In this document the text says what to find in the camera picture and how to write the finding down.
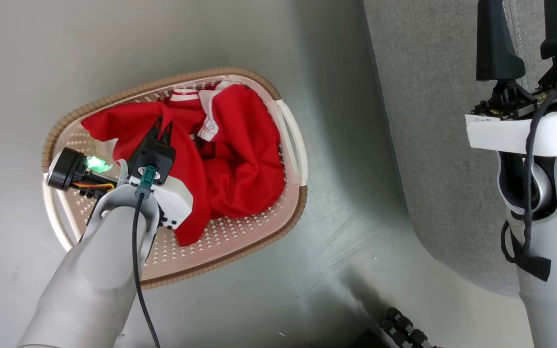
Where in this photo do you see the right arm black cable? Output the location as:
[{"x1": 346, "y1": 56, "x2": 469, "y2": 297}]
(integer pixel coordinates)
[{"x1": 501, "y1": 86, "x2": 557, "y2": 282}]

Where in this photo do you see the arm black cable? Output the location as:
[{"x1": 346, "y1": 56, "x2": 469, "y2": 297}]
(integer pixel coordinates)
[
  {"x1": 501, "y1": 86, "x2": 557, "y2": 282},
  {"x1": 131, "y1": 166, "x2": 161, "y2": 348}
]

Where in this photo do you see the plain red garment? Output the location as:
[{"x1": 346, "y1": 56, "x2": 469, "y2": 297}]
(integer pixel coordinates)
[{"x1": 81, "y1": 99, "x2": 211, "y2": 247}]

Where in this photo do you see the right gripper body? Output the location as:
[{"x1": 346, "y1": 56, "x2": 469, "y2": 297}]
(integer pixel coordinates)
[{"x1": 466, "y1": 51, "x2": 557, "y2": 156}]

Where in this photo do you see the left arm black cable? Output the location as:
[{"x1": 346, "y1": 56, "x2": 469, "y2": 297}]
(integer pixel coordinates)
[{"x1": 131, "y1": 166, "x2": 161, "y2": 348}]

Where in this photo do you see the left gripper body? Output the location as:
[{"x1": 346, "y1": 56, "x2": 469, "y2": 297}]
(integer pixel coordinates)
[{"x1": 46, "y1": 141, "x2": 194, "y2": 230}]

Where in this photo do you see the grey fabric sofa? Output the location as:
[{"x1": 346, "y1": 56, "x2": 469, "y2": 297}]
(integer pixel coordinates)
[{"x1": 363, "y1": 0, "x2": 557, "y2": 296}]

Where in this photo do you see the black ribbed hose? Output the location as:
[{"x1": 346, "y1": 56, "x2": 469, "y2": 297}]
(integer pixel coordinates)
[{"x1": 380, "y1": 307, "x2": 441, "y2": 348}]

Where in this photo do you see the cream perforated laundry basket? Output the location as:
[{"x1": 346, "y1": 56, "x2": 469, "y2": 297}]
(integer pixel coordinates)
[{"x1": 42, "y1": 67, "x2": 308, "y2": 290}]

